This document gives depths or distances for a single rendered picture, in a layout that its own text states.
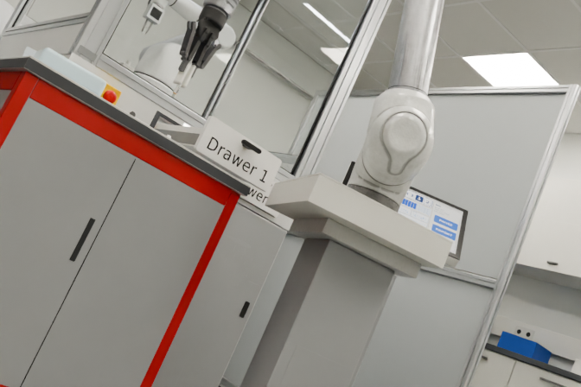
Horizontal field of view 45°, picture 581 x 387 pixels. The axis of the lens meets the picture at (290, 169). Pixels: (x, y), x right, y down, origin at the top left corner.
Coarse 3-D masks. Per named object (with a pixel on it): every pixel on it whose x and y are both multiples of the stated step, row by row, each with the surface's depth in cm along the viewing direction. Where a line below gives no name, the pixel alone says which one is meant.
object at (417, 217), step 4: (400, 208) 275; (404, 208) 275; (408, 208) 276; (400, 212) 273; (404, 212) 274; (408, 212) 275; (412, 212) 275; (416, 212) 276; (408, 216) 273; (412, 216) 273; (416, 216) 274; (420, 216) 275; (424, 216) 275; (416, 220) 272; (420, 220) 273; (424, 220) 273; (428, 220) 274; (420, 224) 271; (424, 224) 272
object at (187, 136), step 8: (160, 128) 222; (168, 128) 218; (176, 128) 214; (184, 128) 210; (192, 128) 207; (200, 128) 204; (176, 136) 211; (184, 136) 207; (192, 136) 204; (184, 144) 206; (192, 144) 202; (208, 160) 212; (224, 168) 215
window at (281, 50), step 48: (144, 0) 220; (192, 0) 230; (240, 0) 241; (288, 0) 254; (336, 0) 268; (144, 48) 222; (240, 48) 243; (288, 48) 256; (336, 48) 270; (192, 96) 234; (240, 96) 245; (288, 96) 258; (288, 144) 260
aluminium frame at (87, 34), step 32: (96, 0) 212; (128, 0) 215; (384, 0) 280; (32, 32) 249; (64, 32) 221; (96, 32) 210; (96, 64) 211; (352, 64) 274; (160, 96) 224; (320, 128) 267
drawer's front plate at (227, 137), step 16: (208, 128) 198; (224, 128) 201; (224, 144) 201; (240, 144) 205; (256, 144) 208; (224, 160) 202; (240, 160) 205; (256, 160) 209; (272, 160) 213; (240, 176) 206; (256, 176) 209; (272, 176) 213
